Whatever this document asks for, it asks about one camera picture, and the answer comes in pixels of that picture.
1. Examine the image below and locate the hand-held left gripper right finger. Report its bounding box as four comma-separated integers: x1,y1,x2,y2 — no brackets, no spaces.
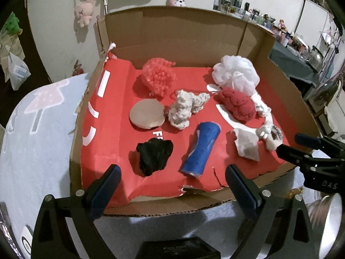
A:
225,164,316,259

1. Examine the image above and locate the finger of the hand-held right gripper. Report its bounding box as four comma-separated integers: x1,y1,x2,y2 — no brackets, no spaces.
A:
294,133,345,152
276,144,313,168

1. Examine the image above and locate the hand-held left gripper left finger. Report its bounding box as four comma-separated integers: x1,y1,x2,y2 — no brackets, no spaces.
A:
31,164,122,259

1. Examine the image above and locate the small white plush toy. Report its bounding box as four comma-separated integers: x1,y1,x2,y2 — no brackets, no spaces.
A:
256,124,284,152

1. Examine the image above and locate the white tissue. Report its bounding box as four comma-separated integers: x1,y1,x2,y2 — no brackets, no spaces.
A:
232,128,260,162

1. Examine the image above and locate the black bath pouf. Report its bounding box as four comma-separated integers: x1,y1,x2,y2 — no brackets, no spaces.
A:
135,137,174,177

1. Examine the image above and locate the blue sock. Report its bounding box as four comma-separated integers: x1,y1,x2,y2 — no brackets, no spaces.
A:
180,121,221,177

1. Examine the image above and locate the red plush toy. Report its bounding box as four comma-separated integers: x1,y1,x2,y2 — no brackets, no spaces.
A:
216,88,256,125

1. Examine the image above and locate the round beige powder puff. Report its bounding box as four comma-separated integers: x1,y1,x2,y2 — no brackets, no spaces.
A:
129,99,165,129

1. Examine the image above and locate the white bath pouf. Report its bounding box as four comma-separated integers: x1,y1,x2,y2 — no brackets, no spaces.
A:
207,55,271,119

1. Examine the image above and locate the beige knitted scrunchie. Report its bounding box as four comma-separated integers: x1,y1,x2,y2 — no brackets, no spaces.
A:
168,90,211,130

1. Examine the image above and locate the coral bath pouf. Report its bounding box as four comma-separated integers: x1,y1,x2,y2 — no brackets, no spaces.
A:
140,57,177,98

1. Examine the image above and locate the red cardboard shoe box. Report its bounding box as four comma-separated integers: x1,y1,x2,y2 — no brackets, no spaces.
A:
69,5,322,218

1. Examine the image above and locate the glass jar with golden contents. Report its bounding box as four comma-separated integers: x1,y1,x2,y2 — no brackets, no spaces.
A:
286,187,308,203

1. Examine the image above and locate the glass jar with green label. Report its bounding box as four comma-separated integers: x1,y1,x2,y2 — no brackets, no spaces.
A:
307,194,343,251

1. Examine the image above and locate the table with green cloth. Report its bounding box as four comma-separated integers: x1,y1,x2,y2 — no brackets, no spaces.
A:
270,42,321,87

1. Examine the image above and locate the steel kettle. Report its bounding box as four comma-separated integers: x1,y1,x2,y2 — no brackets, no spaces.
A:
307,46,325,71

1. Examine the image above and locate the floral patterned tin box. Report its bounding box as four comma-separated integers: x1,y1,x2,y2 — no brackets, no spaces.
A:
137,236,221,259

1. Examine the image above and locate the white power bank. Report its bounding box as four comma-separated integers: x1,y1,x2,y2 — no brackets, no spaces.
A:
20,224,34,259

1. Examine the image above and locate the row of cosmetic bottles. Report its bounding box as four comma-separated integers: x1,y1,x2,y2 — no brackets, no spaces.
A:
243,1,310,57

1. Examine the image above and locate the clear plastic bag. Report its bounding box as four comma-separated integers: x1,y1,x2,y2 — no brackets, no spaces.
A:
5,51,31,91

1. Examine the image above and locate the clear hanging door organiser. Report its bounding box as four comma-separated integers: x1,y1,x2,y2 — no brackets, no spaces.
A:
0,34,26,60

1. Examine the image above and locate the green plush toy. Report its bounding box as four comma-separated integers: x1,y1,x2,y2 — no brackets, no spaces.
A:
1,13,23,34

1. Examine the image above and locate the red wall ornament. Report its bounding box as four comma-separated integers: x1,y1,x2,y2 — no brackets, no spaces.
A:
72,59,84,76

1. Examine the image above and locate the pink plush wall toy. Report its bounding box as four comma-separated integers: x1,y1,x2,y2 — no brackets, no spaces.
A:
74,0,95,28

